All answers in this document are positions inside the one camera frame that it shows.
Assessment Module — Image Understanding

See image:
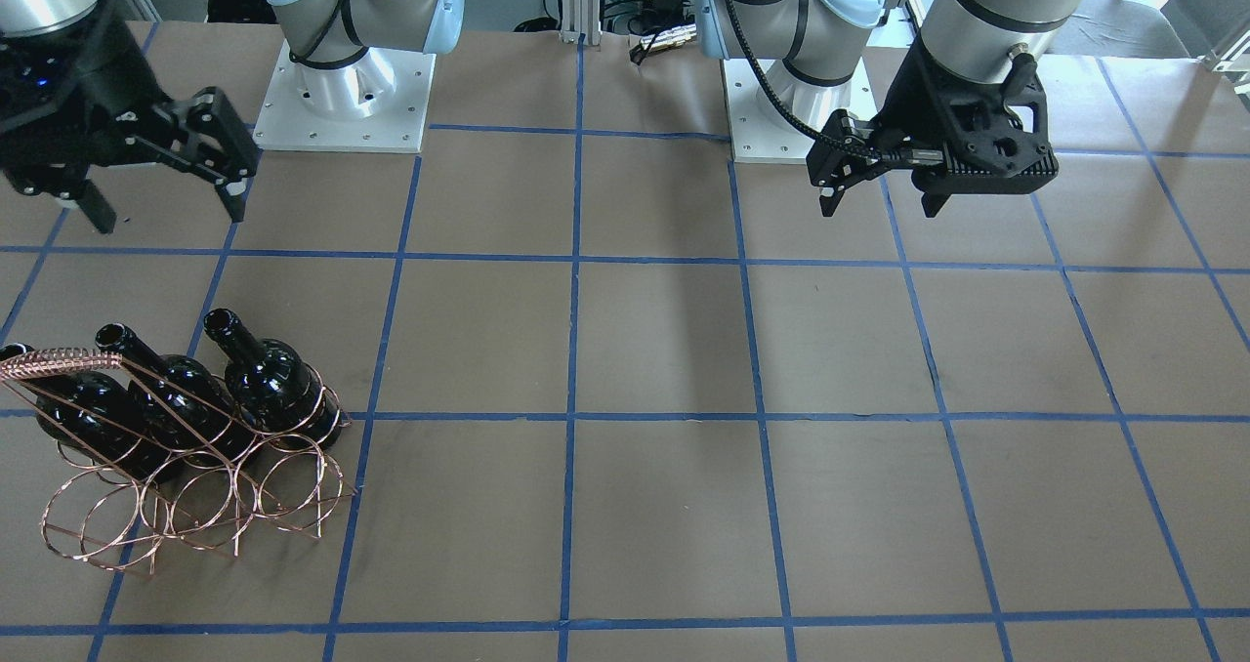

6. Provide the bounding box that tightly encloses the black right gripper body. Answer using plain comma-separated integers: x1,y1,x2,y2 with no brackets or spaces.
1,7,173,196

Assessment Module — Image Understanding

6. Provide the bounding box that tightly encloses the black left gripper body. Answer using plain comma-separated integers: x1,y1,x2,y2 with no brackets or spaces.
869,42,1060,219

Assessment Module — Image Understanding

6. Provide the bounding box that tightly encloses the dark wine bottle carried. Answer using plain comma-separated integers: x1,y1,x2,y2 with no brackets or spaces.
98,324,254,468

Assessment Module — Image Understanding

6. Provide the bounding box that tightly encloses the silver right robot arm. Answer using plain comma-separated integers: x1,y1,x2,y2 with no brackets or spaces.
3,0,464,234

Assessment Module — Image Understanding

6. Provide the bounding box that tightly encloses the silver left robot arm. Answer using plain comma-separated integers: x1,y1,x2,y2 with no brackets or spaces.
693,0,1081,219

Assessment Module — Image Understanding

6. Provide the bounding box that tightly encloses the dark wine bottle slot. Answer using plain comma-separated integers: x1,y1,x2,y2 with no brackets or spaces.
25,370,185,483
203,309,349,450

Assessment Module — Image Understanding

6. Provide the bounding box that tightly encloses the black power adapter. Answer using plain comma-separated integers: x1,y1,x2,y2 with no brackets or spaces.
643,0,685,22

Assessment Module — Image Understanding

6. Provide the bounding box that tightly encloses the grey office chair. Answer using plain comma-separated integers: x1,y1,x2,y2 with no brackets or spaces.
1046,0,1249,71

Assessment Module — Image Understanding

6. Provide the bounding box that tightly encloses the black braided cable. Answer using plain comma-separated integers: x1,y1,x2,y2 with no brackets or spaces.
721,0,946,167

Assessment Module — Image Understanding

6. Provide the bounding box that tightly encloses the copper wire wine basket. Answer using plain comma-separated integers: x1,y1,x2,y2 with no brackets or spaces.
3,345,355,575

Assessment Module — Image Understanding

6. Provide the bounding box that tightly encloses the aluminium frame post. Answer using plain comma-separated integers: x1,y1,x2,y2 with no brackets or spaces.
559,0,604,49

